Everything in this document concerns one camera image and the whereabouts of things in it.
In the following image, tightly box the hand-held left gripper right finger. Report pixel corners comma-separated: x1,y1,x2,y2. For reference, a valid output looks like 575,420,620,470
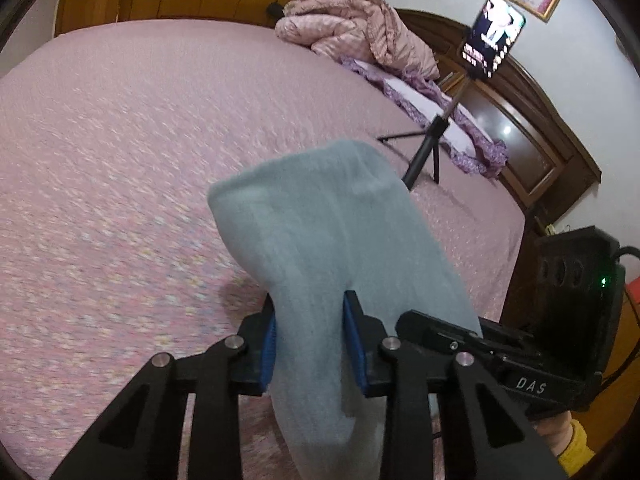
343,290,569,480

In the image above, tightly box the black phone tripod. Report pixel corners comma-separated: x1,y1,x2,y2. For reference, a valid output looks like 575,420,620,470
377,76,473,192

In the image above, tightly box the pink bed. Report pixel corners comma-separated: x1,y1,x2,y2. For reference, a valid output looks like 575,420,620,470
0,19,527,480

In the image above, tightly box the person's right forearm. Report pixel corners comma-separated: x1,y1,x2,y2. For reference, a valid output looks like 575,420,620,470
535,409,597,477

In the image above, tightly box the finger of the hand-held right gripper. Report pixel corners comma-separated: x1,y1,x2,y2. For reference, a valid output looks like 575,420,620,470
395,309,542,362

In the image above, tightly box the pink quilt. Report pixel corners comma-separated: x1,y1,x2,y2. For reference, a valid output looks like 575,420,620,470
275,0,441,81

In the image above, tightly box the dark wooden headboard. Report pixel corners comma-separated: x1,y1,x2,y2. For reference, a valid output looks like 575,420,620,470
395,7,602,211

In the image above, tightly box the smartphone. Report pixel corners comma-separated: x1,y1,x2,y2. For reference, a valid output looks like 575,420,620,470
457,0,527,81

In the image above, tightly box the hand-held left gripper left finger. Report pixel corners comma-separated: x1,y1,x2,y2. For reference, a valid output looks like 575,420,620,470
50,304,279,480

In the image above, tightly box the purple frilled pillow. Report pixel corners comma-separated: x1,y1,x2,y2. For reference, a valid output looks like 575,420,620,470
340,57,509,181

